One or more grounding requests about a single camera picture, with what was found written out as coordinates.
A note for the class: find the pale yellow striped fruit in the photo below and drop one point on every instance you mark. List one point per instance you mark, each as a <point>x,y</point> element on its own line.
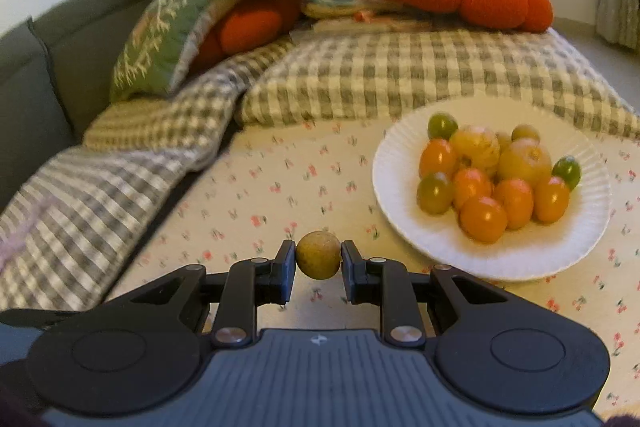
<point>475,147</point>

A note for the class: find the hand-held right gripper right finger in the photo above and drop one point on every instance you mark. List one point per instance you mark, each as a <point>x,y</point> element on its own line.
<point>350,277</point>

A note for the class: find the large yellow round fruit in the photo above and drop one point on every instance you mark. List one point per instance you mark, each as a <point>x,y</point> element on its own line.
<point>524,163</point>

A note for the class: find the olive green tomato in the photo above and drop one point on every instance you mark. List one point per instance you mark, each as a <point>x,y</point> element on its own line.
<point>434,193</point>

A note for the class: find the orange red round cushion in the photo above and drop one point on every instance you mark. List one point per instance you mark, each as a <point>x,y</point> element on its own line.
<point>250,24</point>

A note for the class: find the orange tomato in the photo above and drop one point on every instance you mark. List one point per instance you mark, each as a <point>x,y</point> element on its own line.
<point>551,199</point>
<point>436,158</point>
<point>514,203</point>
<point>470,184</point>
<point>482,219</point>

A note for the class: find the cherry print cloth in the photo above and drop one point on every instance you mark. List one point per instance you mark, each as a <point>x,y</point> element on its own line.
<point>300,187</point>

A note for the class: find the green embroidered cushion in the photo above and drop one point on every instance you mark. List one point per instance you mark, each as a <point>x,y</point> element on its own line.
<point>155,42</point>

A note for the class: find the grey checked quilted cover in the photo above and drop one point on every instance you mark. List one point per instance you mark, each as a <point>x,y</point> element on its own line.
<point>200,107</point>
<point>100,207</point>
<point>425,67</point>

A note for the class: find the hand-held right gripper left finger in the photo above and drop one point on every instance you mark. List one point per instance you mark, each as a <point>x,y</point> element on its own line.
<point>287,272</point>

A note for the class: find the white ribbed plate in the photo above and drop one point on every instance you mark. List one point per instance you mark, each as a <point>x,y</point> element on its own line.
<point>575,247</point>

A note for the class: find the green sofa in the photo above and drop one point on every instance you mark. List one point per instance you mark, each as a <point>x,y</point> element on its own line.
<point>30,107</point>

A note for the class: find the small olive yellow fruit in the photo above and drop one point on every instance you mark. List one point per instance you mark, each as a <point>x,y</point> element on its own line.
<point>525,132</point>
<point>318,254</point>

